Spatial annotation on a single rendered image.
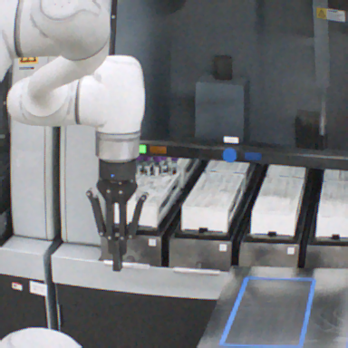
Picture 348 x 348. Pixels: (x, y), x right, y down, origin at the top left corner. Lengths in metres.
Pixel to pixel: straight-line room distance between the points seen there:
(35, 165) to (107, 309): 0.37
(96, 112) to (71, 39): 0.56
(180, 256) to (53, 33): 0.91
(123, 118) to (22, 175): 0.45
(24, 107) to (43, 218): 0.44
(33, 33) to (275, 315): 0.69
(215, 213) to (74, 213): 0.34
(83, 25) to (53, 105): 0.55
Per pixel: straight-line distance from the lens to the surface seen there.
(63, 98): 2.02
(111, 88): 2.02
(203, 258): 2.25
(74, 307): 2.37
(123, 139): 2.04
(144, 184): 2.43
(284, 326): 1.75
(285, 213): 2.24
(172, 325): 2.32
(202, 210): 2.25
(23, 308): 2.42
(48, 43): 1.50
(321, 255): 2.22
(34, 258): 2.35
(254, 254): 2.23
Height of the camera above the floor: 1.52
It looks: 16 degrees down
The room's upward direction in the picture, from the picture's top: 1 degrees clockwise
